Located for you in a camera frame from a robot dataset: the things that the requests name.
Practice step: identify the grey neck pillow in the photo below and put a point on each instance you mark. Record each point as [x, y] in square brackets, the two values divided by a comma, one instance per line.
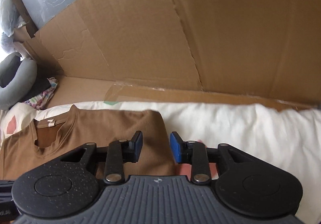
[22, 80]

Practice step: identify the flattened cardboard sheet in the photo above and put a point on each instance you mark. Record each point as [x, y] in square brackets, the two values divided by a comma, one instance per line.
[175, 38]

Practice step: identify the brown printed T-shirt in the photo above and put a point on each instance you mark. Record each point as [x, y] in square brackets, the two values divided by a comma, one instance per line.
[112, 128]

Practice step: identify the cream bear-print blanket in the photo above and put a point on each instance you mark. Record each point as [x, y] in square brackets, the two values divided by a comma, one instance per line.
[238, 126]

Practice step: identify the dark grey folded cloth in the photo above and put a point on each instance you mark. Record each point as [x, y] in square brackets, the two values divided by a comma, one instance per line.
[41, 86]

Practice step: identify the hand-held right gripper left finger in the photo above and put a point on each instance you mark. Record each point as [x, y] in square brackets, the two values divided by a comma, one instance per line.
[138, 145]

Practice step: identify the grey fuzzy cloth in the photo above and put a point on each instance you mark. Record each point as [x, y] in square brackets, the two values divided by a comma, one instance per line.
[8, 44]

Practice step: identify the floral cloth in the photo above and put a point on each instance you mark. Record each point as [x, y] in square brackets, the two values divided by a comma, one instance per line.
[45, 94]

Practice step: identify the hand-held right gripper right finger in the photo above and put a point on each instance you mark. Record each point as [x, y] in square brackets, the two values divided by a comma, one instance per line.
[175, 148]

